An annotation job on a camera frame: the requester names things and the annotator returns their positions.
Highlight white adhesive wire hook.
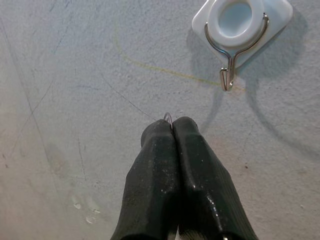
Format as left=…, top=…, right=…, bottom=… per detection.
left=191, top=0, right=294, bottom=92

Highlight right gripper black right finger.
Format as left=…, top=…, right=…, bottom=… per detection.
left=171, top=116, right=261, bottom=240

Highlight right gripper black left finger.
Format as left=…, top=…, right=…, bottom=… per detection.
left=109, top=119, right=181, bottom=240

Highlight bunch of keys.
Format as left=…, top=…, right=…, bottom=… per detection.
left=163, top=112, right=174, bottom=131

